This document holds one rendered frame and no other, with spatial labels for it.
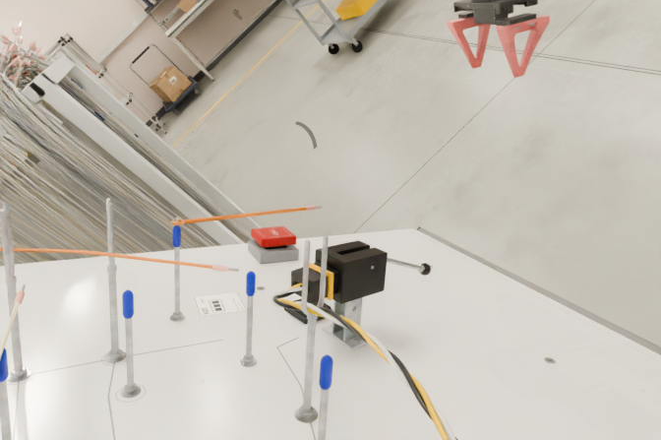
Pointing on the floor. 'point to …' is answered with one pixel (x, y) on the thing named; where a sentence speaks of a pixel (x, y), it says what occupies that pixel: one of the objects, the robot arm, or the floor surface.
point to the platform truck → (181, 94)
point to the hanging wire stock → (93, 170)
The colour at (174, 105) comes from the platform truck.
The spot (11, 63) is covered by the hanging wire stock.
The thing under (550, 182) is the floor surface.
